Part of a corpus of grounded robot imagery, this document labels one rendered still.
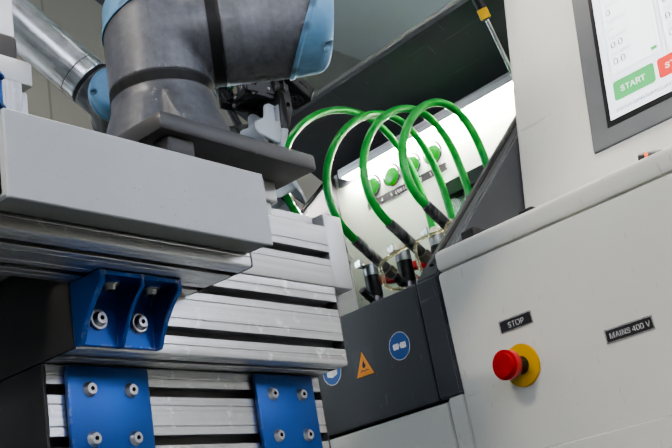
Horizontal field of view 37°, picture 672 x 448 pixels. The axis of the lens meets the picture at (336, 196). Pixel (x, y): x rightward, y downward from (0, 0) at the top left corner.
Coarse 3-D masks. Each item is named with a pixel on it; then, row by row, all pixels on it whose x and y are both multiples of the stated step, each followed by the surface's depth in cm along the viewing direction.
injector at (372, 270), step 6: (366, 264) 177; (372, 264) 177; (366, 270) 177; (372, 270) 177; (378, 270) 178; (366, 276) 177; (372, 276) 176; (378, 276) 177; (366, 282) 177; (372, 282) 176; (378, 282) 176; (366, 288) 177; (372, 288) 176; (378, 288) 176; (366, 294) 174; (372, 294) 175; (378, 294) 175; (366, 300) 176; (372, 300) 175
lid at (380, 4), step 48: (96, 0) 208; (336, 0) 197; (384, 0) 194; (432, 0) 192; (336, 48) 206; (384, 48) 203; (432, 48) 198; (480, 48) 195; (336, 96) 213; (384, 96) 210; (432, 96) 208
